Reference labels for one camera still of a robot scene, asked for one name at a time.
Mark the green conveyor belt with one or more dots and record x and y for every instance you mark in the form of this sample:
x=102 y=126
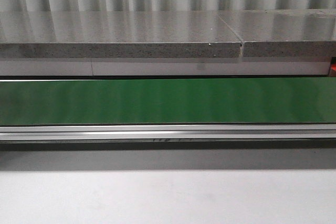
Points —
x=205 y=109

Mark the grey stone slab right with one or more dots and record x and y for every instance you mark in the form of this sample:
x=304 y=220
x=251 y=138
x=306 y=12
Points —
x=278 y=34

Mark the grey stone slab left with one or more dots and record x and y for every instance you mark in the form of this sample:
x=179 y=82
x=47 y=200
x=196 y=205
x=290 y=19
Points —
x=117 y=35

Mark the grey stone slab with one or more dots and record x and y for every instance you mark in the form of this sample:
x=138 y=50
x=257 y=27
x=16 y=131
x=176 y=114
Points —
x=117 y=35
x=278 y=34

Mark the red plastic tray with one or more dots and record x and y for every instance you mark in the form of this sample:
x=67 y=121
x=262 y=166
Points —
x=332 y=71

